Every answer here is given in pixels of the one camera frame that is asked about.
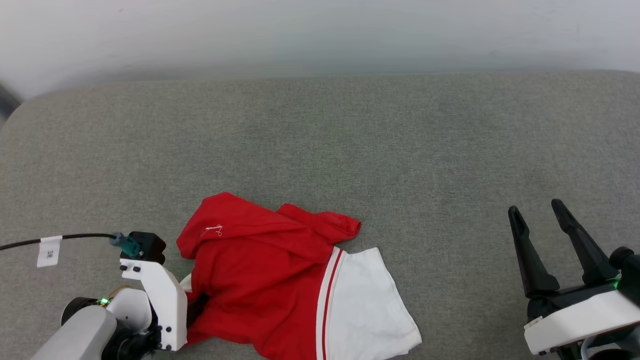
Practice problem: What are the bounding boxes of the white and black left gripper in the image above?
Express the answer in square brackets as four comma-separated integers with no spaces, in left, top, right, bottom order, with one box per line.
[102,287,211,360]

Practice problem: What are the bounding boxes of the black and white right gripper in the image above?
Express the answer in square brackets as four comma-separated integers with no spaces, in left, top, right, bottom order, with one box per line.
[508,198,640,356]

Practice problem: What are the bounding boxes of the red and white jersey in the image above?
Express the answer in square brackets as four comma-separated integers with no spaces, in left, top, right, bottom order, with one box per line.
[176,192,422,360]

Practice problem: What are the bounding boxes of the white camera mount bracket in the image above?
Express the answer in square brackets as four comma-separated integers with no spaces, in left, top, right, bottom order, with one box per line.
[119,258,189,352]

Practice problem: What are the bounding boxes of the teal cable connector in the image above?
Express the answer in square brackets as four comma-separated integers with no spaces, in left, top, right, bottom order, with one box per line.
[109,232,144,259]

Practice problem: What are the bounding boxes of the thin black camera cable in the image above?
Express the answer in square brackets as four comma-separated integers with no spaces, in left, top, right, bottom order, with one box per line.
[0,232,118,251]

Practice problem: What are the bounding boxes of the white paper cable label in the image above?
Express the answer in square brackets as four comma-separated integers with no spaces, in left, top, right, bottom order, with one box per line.
[37,235,63,268]

